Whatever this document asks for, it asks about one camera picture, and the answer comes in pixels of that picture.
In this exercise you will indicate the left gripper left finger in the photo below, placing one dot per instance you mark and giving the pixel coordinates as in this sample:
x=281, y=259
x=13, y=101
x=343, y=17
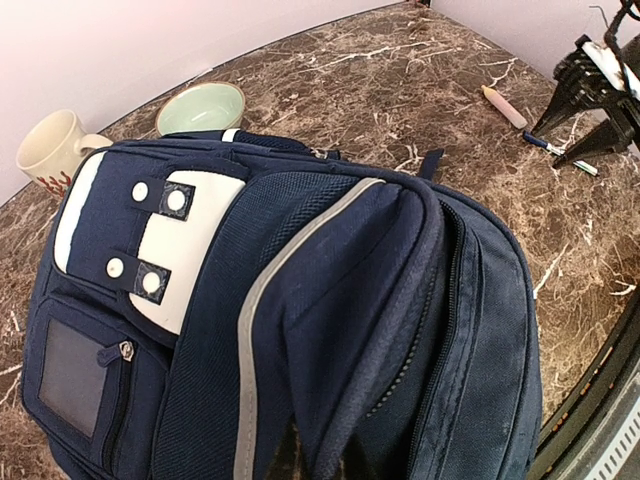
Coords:
x=288, y=462

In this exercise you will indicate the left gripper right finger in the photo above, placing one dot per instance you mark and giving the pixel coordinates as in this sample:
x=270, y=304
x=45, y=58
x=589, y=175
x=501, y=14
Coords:
x=353, y=464

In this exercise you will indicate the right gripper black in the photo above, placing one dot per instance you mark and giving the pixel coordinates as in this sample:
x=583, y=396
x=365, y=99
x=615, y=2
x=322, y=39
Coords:
x=593, y=77

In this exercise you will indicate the navy blue student backpack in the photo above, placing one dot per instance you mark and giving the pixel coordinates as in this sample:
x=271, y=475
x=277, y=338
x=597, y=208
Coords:
x=200, y=290

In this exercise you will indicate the blue capped thin pen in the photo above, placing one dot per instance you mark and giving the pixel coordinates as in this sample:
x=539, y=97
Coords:
x=558, y=152

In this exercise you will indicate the light green ceramic bowl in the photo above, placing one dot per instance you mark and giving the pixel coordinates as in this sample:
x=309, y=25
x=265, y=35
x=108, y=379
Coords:
x=206, y=106

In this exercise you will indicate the cream ceramic mug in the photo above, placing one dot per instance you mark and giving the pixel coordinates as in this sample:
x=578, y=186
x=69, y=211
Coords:
x=53, y=150

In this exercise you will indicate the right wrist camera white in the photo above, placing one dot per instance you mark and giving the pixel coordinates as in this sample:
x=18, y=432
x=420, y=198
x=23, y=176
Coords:
x=621, y=78

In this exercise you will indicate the white slotted cable duct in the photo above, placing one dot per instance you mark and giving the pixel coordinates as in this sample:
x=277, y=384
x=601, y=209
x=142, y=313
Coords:
x=618, y=451

